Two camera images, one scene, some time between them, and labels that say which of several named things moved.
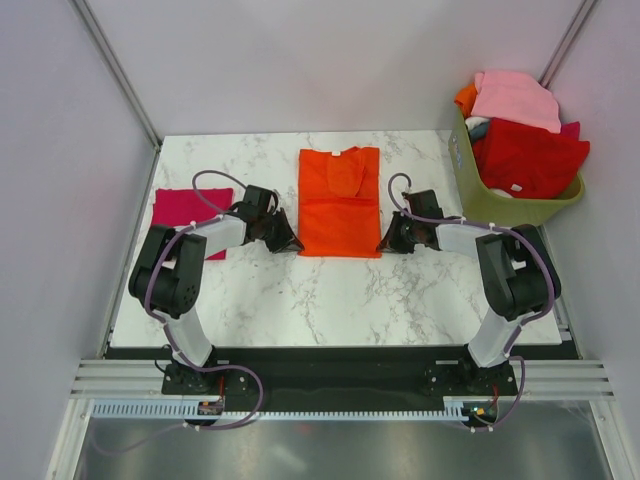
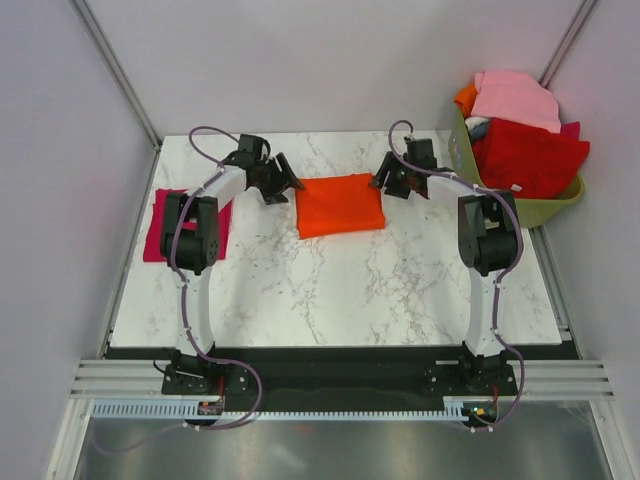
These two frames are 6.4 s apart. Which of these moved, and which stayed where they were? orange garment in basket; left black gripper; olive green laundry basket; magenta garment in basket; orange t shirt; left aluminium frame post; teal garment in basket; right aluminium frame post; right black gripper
Moved: left black gripper; orange t shirt; right black gripper
Stayed: right aluminium frame post; olive green laundry basket; left aluminium frame post; magenta garment in basket; teal garment in basket; orange garment in basket
